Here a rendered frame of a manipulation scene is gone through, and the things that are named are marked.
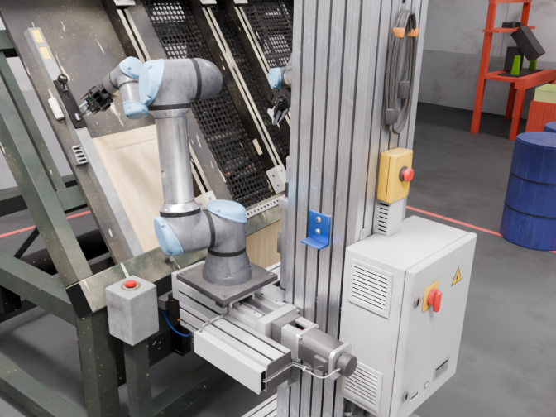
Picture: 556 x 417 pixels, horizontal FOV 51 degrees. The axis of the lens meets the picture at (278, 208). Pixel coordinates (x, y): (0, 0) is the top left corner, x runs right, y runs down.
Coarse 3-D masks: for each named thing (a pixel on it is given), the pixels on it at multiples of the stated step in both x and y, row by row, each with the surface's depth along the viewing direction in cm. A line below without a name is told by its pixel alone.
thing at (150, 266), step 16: (272, 208) 280; (256, 224) 269; (144, 256) 220; (160, 256) 225; (176, 256) 231; (192, 256) 236; (112, 272) 208; (128, 272) 213; (144, 272) 218; (160, 272) 223; (80, 288) 199; (96, 288) 202; (80, 304) 202; (96, 304) 200
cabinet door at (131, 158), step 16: (144, 128) 244; (96, 144) 225; (112, 144) 230; (128, 144) 236; (144, 144) 242; (112, 160) 228; (128, 160) 234; (144, 160) 239; (112, 176) 225; (128, 176) 231; (144, 176) 237; (160, 176) 242; (128, 192) 229; (144, 192) 234; (160, 192) 240; (128, 208) 226; (144, 208) 231; (144, 224) 229; (144, 240) 226
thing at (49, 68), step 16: (32, 48) 220; (48, 48) 221; (48, 64) 219; (48, 80) 219; (64, 112) 219; (80, 128) 220; (80, 144) 218; (96, 160) 220; (96, 176) 218; (112, 192) 220; (112, 208) 218; (128, 224) 221; (128, 240) 219; (128, 256) 220
